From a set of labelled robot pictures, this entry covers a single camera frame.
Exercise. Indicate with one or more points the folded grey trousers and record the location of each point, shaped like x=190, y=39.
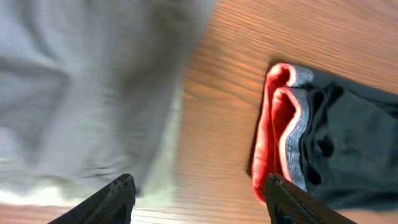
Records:
x=90, y=90

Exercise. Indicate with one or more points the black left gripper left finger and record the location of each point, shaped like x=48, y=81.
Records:
x=112, y=204

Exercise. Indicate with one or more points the black leggings red waistband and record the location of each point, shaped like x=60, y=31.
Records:
x=334, y=138

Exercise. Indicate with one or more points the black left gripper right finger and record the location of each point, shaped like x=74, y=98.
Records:
x=288, y=204

